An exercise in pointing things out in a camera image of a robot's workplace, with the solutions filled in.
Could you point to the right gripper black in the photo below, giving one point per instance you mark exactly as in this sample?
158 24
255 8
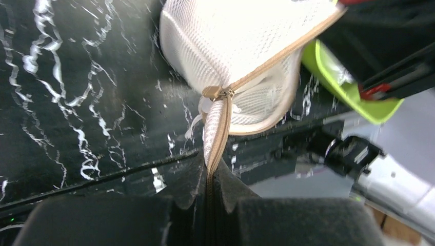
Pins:
387 46

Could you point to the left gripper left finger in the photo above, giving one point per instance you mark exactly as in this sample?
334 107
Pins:
173 216

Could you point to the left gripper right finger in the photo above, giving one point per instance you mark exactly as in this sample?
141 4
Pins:
244 218

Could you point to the beige zipper pull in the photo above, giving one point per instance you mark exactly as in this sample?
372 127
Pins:
217 93

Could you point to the white mesh laundry bag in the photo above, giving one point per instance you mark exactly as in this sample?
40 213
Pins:
253 47

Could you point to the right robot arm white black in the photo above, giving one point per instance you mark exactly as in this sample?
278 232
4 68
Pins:
382 180

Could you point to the green plastic basin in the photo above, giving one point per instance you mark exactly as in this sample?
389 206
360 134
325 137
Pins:
338 81

